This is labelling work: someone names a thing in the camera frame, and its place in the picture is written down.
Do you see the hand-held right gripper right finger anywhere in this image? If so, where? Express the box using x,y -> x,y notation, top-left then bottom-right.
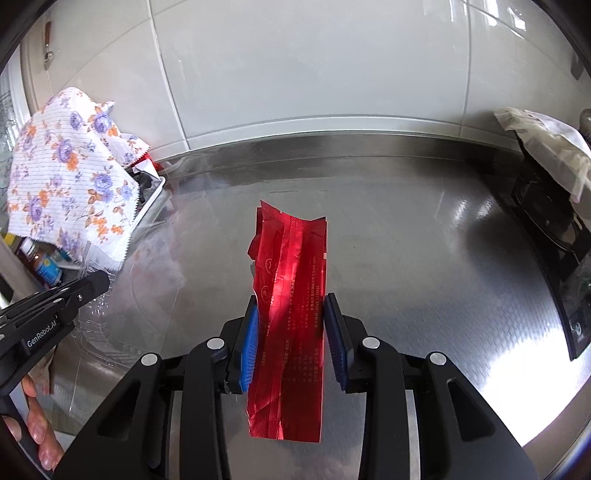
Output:
323,292 -> 539,480

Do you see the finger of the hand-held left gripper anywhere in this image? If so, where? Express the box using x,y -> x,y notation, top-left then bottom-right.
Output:
0,271 -> 105,318
0,271 -> 111,334

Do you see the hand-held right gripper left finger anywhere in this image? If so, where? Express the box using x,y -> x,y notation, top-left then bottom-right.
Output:
53,295 -> 260,480

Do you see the clear plastic container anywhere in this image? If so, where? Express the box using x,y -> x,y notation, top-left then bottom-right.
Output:
76,249 -> 186,370

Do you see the red foil wrapper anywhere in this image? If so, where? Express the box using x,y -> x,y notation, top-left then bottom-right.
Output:
246,200 -> 329,445

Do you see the person's left hand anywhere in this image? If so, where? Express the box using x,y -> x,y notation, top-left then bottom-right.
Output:
0,373 -> 66,470

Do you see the brown bottle with blue label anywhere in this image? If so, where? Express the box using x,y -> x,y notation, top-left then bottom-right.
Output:
31,251 -> 64,288

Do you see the white plastic basket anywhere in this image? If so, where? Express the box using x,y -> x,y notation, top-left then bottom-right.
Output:
128,172 -> 168,224

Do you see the floral printed cloth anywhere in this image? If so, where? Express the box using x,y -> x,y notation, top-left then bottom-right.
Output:
7,87 -> 151,271

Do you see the black stove appliance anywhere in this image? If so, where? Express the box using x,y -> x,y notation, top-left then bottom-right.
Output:
496,148 -> 591,361

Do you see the hanging utensil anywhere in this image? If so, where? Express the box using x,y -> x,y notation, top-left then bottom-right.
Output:
42,22 -> 54,71

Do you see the white crumpled cloth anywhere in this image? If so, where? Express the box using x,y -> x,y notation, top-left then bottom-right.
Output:
494,107 -> 591,205

